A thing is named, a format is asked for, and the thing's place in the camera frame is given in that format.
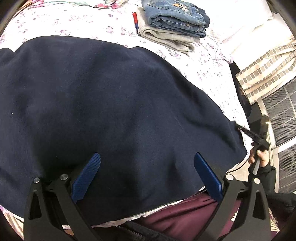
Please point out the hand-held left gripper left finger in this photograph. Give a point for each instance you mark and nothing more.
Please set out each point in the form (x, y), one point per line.
(86, 178)

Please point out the folded grey pants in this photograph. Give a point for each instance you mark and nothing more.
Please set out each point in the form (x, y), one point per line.
(161, 34)

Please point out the folded blue jeans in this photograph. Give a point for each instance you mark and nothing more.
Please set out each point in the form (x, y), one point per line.
(171, 14)

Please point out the metal mesh grille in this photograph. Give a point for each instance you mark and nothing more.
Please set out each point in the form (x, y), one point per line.
(282, 111)

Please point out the beige checkered cloth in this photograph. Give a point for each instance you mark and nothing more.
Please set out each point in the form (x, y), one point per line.
(266, 69)

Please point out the folded red garment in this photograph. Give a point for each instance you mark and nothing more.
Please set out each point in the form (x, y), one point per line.
(135, 19)

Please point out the navy blue pants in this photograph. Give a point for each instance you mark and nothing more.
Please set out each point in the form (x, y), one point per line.
(115, 104)

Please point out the person's maroon trousers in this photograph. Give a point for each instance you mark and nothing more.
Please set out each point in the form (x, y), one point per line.
(185, 220)

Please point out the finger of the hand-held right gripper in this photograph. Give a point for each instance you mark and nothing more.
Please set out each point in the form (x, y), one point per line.
(247, 134)

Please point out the white pillow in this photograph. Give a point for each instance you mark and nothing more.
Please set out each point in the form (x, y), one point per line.
(235, 23)

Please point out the person's right hand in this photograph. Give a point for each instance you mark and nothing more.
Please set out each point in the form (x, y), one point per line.
(262, 158)

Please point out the person's black jacket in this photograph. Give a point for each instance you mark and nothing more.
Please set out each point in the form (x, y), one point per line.
(138, 233)

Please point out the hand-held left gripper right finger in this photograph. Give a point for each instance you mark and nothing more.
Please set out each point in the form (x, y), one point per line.
(208, 178)

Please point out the person's right forearm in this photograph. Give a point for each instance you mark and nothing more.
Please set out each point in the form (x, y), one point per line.
(268, 178)

